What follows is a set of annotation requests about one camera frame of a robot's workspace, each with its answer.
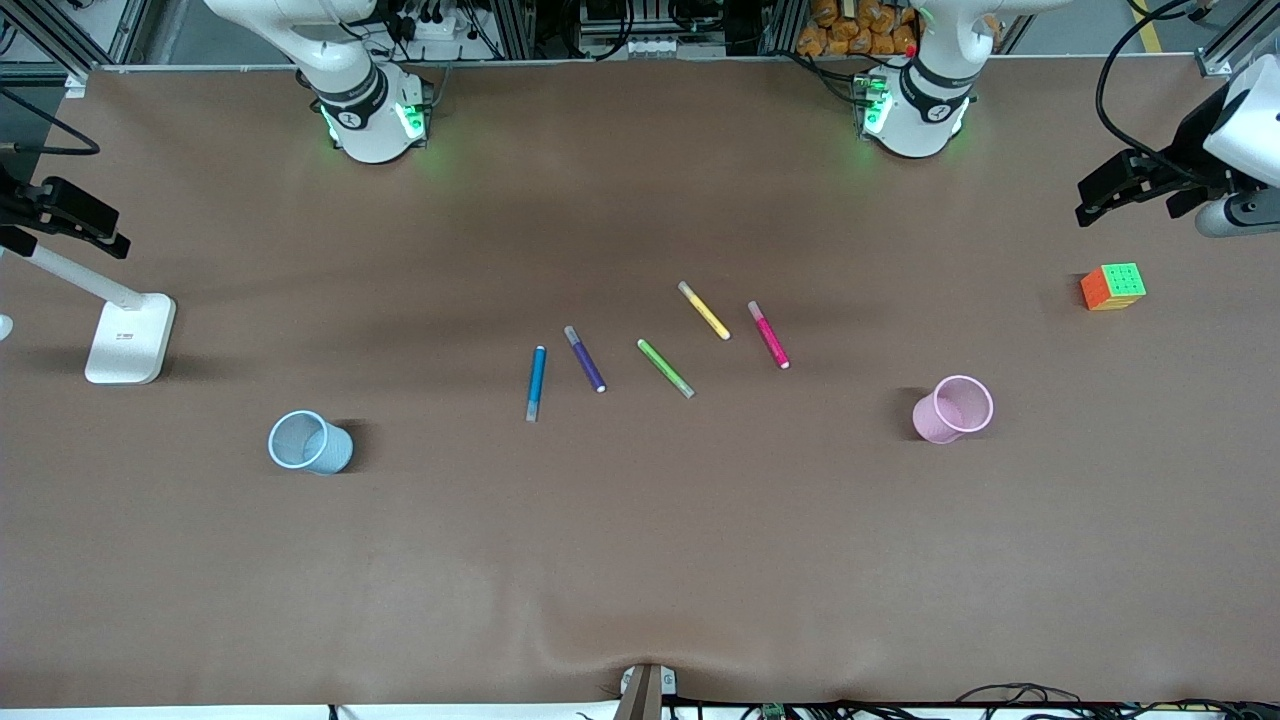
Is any pink marker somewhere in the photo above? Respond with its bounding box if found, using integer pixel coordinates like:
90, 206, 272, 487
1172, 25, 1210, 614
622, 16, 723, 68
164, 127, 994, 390
747, 300, 791, 371

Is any colourful puzzle cube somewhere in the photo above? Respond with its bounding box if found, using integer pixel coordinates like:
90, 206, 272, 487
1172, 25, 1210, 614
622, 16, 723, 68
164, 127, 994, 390
1080, 262, 1148, 312

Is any white stand with pole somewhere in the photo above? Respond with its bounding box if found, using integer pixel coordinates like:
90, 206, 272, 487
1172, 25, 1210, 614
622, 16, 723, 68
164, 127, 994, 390
0, 243, 178, 386

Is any pink mesh cup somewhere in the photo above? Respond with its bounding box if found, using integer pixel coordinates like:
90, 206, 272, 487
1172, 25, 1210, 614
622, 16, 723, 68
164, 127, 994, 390
912, 375, 995, 444

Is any orange packets pile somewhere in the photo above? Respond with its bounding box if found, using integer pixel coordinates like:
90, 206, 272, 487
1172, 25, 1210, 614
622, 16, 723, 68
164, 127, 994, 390
797, 0, 1001, 57

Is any light blue mesh cup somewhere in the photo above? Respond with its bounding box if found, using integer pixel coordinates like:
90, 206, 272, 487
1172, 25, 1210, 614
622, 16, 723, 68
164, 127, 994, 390
267, 410, 355, 476

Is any white power strip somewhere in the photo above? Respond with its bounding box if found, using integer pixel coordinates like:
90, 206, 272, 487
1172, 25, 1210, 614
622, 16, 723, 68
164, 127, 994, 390
393, 12, 463, 43

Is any yellow marker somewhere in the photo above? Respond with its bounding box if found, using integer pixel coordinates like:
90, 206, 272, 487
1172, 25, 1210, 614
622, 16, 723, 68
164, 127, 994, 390
678, 281, 732, 342

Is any white terminal block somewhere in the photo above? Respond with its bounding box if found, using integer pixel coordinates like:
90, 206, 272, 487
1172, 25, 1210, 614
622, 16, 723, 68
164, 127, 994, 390
624, 37, 727, 58

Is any green marker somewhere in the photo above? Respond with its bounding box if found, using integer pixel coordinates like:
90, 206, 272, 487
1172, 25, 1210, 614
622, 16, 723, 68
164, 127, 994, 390
637, 338, 696, 400

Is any purple marker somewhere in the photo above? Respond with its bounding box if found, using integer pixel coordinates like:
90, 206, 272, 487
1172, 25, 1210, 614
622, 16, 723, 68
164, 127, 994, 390
563, 325, 608, 394

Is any aluminium frame profile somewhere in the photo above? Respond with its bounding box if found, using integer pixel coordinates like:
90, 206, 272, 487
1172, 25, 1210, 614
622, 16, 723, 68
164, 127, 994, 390
0, 0, 151, 79
1195, 0, 1280, 79

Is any black cable bundle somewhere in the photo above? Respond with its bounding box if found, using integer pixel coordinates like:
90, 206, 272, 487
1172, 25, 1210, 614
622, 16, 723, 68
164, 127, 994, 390
955, 683, 1280, 720

